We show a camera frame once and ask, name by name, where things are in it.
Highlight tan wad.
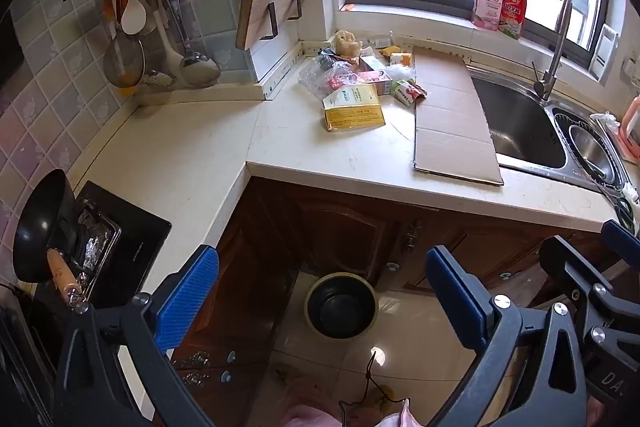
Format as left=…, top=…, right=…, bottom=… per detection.
left=333, top=30, right=362, bottom=57

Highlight black cable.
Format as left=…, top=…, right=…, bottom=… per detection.
left=339, top=349, right=402, bottom=427

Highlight green snack packet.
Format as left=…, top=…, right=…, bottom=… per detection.
left=391, top=79, right=429, bottom=106

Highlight red spray bottle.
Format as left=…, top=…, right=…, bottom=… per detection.
left=498, top=0, right=531, bottom=40

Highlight stainless steel sink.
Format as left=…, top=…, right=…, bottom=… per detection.
left=469, top=66, right=640, bottom=208

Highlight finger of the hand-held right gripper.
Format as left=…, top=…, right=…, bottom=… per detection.
left=601, top=220, right=640, bottom=263
left=539, top=235, right=640, bottom=348

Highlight white and pink box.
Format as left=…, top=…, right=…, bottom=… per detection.
left=357, top=68, right=394, bottom=96

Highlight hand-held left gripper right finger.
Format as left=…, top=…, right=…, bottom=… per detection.
left=425, top=245, right=591, bottom=427

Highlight person's pink pants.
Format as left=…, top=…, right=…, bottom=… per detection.
left=284, top=397, right=427, bottom=427

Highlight yellow embroidered slipper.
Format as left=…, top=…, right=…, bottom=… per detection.
left=366, top=384, right=399, bottom=411

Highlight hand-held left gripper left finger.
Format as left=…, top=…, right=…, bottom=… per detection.
left=54, top=245, right=221, bottom=427

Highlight black wok wooden handle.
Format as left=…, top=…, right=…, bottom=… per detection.
left=12, top=169, right=90, bottom=314

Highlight pink cup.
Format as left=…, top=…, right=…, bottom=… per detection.
left=617, top=95, right=640, bottom=153

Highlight steel faucet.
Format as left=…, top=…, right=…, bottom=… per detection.
left=532, top=0, right=574, bottom=102

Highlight flat cardboard sheet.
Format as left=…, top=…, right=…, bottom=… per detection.
left=412, top=45, right=505, bottom=186

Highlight white slotted spoon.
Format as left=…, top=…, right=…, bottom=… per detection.
left=139, top=69, right=176, bottom=90

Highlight black cutting board bracket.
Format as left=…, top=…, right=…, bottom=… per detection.
left=259, top=0, right=303, bottom=41

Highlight metal mesh strainer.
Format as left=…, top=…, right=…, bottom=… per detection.
left=103, top=0, right=146, bottom=88

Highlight yellow snack wrapper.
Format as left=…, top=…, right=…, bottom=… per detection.
left=379, top=46, right=414, bottom=66

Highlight black trash bin cream rim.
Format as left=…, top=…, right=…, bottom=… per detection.
left=304, top=272, right=379, bottom=341

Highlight yellow packet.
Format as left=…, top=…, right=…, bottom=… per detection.
left=322, top=84, right=387, bottom=132

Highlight black gas stove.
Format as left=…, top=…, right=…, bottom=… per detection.
left=30, top=180, right=173, bottom=310

